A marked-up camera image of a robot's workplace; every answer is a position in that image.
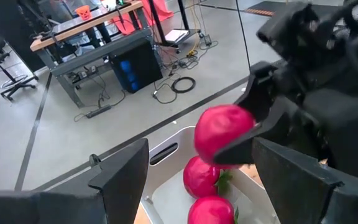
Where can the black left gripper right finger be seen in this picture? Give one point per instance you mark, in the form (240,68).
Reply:
(297,193)

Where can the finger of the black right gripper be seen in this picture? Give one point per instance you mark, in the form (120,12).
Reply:
(259,90)
(244,147)

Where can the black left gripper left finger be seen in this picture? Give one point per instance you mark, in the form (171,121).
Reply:
(57,208)

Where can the red toy tomato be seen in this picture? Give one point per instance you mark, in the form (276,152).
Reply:
(210,211)
(199,177)
(219,133)

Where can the black mat with hazard stripes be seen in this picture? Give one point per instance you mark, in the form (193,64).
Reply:
(266,6)

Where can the light grey plastic basket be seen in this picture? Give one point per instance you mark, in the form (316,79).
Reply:
(172,199)

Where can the black stand with white plate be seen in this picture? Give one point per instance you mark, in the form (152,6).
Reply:
(176,35)

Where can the black power strip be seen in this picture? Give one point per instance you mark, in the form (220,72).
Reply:
(98,111)

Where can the black computer tower blue lights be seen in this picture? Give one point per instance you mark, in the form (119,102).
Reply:
(141,68)

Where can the red cloth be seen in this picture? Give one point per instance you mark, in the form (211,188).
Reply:
(160,9)

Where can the wooden top grey desk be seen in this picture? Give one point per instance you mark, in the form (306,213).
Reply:
(89,26)

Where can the orange pumpkin bucket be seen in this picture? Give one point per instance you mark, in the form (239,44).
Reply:
(83,13)

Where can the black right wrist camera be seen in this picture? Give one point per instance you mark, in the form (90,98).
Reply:
(287,28)

